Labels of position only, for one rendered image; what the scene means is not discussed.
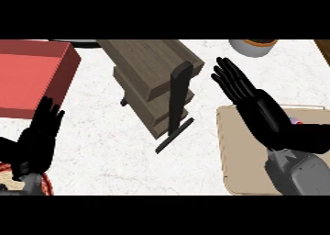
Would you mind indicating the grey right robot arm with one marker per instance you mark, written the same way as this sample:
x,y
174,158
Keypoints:
x,y
302,173

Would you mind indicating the red rimmed round plate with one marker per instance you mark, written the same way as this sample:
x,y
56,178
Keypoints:
x,y
0,179

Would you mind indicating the beige tray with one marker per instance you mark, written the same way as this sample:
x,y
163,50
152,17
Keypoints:
x,y
243,153

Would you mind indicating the red box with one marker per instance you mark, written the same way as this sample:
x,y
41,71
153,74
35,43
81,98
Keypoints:
x,y
25,78

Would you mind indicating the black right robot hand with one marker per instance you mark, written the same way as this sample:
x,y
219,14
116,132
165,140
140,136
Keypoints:
x,y
262,116

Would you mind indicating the cupcake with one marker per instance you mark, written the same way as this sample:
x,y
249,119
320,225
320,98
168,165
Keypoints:
x,y
296,120

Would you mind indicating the brown wooden board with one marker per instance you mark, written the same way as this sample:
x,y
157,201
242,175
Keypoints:
x,y
329,55

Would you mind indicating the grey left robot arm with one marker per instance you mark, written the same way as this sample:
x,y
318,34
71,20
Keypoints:
x,y
25,186

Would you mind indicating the grey pot with brown contents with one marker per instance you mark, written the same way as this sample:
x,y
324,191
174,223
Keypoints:
x,y
253,47

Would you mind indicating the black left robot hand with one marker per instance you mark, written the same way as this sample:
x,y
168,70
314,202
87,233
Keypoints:
x,y
34,143

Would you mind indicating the wooden tiered basket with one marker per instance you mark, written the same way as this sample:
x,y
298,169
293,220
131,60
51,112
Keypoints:
x,y
157,85

